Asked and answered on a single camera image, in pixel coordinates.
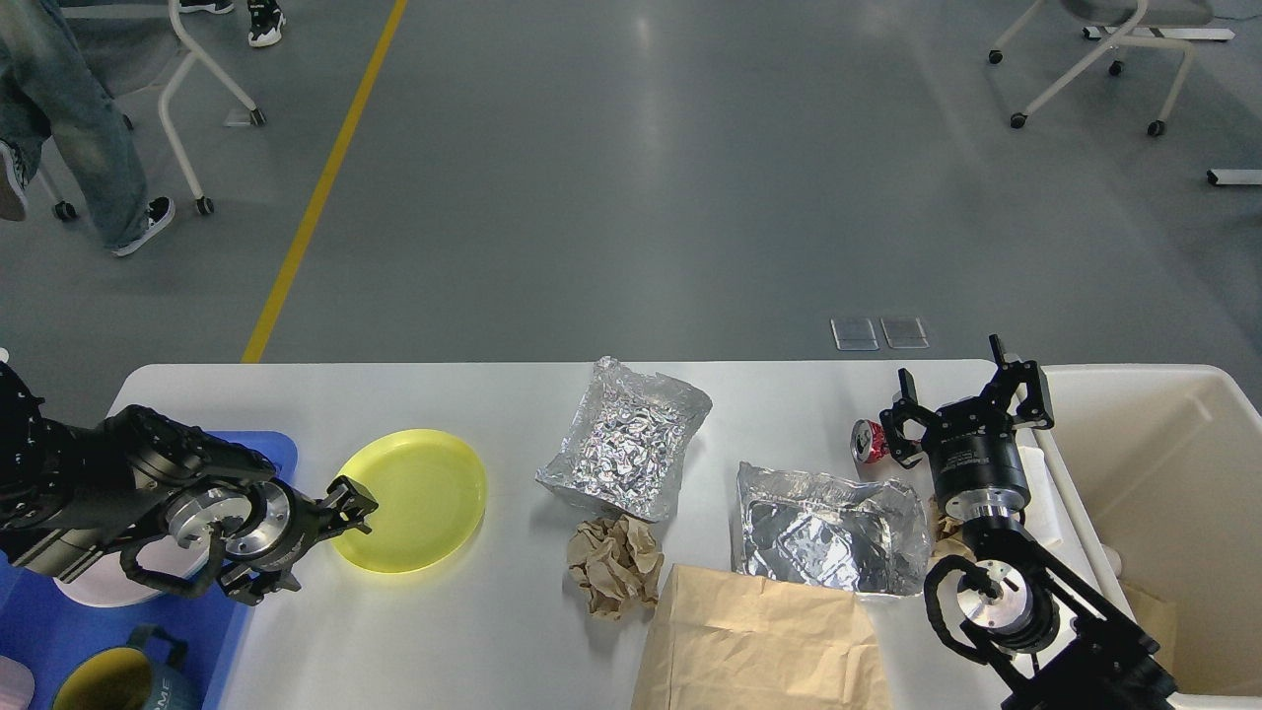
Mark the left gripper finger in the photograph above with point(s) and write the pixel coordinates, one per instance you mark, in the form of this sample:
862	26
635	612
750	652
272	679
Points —
244	585
345	507

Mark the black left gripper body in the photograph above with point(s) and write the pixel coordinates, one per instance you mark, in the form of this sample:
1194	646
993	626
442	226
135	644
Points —
282	526

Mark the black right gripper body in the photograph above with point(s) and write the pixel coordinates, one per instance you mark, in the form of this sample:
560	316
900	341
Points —
977	470

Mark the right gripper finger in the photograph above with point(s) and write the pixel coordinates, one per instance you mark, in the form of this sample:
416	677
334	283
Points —
1020	390
905	408

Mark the yellow-green plastic plate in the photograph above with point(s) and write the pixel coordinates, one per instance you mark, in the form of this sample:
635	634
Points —
431	488

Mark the pink mug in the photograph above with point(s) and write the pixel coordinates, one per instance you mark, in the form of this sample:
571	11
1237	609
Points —
17	685

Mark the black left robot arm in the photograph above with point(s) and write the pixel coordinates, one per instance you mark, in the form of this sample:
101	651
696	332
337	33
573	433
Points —
182	509

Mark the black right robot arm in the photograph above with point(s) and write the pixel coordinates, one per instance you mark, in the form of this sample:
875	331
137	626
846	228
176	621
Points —
1012	605

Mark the crushed red soda can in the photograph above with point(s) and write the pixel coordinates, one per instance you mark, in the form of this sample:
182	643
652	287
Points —
868	442

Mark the small crumpled brown paper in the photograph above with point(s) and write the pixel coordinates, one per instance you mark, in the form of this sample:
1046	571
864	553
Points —
946	536

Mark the flattened foil tray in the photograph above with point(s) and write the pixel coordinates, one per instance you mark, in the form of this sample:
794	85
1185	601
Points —
816	529

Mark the floor outlet plates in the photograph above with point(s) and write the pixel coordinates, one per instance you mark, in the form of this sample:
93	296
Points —
870	335

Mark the cream plastic bin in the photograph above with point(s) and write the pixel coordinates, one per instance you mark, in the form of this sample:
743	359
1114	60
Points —
1159	467

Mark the blue-grey mug yellow inside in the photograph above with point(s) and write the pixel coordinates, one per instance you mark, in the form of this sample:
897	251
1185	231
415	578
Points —
145	672

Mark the white round plate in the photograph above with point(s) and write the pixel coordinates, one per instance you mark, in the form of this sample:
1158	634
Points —
105	586

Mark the blue plastic tray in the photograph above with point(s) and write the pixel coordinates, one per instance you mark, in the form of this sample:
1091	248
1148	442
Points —
51	634

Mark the brown paper bag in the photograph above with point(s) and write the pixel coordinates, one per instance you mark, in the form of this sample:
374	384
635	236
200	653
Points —
728	641

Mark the crumpled brown paper ball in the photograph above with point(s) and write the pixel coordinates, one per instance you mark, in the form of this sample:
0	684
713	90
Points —
617	564

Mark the crumpled foil tray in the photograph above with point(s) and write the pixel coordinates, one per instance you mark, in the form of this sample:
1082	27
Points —
627	445

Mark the white bar on floor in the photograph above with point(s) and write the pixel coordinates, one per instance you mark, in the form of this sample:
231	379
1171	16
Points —
1234	177

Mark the white office chair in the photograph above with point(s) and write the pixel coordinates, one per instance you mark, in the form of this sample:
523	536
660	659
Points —
1113	27

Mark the person in black coat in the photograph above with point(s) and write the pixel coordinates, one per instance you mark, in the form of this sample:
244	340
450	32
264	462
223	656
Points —
266	19

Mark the person in blue jeans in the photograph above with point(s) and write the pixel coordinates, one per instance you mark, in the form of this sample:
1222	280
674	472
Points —
49	93

